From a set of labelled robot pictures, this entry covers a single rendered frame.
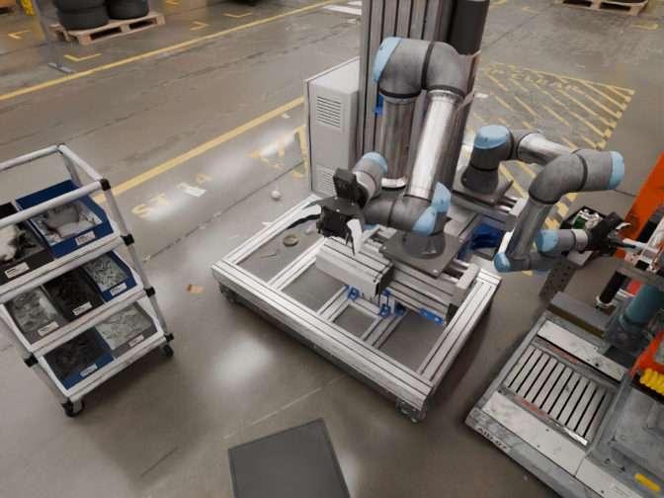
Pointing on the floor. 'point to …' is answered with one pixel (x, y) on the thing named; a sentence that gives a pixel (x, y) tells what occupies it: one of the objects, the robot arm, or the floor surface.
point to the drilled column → (556, 280)
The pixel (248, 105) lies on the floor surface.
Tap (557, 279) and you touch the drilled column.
